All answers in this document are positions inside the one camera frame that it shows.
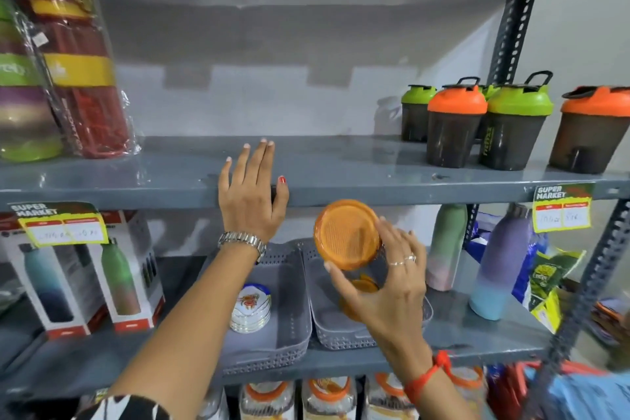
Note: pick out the silver wrist watch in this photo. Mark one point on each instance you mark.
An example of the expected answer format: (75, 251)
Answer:
(243, 240)

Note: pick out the grey plastic basket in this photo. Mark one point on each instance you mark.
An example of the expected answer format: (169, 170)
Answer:
(290, 316)
(325, 316)

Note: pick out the yellow green price tag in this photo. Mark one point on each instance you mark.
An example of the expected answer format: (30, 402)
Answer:
(61, 227)
(562, 208)

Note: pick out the orange lid shaker bottle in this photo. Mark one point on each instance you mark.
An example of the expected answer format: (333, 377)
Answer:
(588, 134)
(453, 134)

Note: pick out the blue cloth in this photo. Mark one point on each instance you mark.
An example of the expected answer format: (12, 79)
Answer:
(581, 395)

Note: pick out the orange packets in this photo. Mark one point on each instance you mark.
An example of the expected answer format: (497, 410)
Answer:
(613, 326)

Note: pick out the green purple wrapped bottle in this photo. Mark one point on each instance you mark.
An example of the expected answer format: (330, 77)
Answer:
(22, 104)

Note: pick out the purple blue steel bottle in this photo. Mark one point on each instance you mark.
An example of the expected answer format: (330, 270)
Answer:
(499, 267)

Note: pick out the clear jar with orange lid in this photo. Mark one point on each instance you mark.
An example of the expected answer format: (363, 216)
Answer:
(347, 235)

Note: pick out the red yellow wrapped bottle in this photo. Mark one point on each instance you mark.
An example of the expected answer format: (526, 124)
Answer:
(83, 90)

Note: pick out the person's left middle finger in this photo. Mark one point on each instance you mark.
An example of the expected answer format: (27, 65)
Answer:
(256, 161)

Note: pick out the person's right thumb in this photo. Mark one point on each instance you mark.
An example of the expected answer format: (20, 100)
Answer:
(342, 281)

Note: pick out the clear container with orange rim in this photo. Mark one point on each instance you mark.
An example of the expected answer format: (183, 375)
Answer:
(386, 397)
(329, 400)
(470, 385)
(266, 402)

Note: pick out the person's right forearm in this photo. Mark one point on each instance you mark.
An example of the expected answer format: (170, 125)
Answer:
(428, 380)

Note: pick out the person's right hand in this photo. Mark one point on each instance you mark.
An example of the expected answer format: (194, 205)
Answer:
(393, 301)

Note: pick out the grey metal shelf rack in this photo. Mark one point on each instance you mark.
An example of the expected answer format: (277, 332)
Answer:
(344, 163)

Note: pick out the person's left forearm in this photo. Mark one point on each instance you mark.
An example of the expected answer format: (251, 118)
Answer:
(197, 321)

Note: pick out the person's left little finger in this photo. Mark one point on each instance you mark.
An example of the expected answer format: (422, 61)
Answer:
(225, 176)

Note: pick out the small green lid shaker bottle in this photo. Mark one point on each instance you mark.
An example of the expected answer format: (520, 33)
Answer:
(416, 112)

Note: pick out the green yellow packet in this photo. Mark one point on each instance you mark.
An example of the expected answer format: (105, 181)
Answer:
(553, 277)

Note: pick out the black white patterned sleeve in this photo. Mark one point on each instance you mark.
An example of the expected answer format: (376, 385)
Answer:
(123, 410)

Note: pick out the green pink bottle picture box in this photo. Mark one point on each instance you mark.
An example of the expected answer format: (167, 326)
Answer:
(128, 282)

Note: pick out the green pink steel bottle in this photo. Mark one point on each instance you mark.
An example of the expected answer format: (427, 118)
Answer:
(447, 247)

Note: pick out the blue bottle picture box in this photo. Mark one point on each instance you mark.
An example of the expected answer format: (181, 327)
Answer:
(47, 287)

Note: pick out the red packet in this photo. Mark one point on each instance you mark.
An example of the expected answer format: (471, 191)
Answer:
(504, 390)

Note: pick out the person's left hand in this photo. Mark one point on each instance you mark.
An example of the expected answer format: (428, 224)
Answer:
(251, 203)

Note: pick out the person's left thumb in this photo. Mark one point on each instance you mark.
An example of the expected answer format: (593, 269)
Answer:
(282, 195)

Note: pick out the large green lid shaker bottle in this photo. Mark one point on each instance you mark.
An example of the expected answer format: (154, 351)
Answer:
(514, 134)

